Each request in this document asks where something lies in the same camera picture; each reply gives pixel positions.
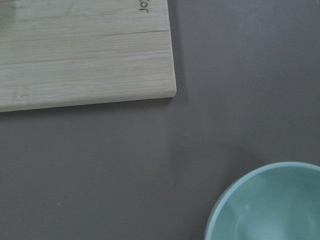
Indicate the green bowl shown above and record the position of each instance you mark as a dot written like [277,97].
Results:
[279,201]

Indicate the wooden cutting board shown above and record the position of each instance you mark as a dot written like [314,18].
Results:
[59,53]

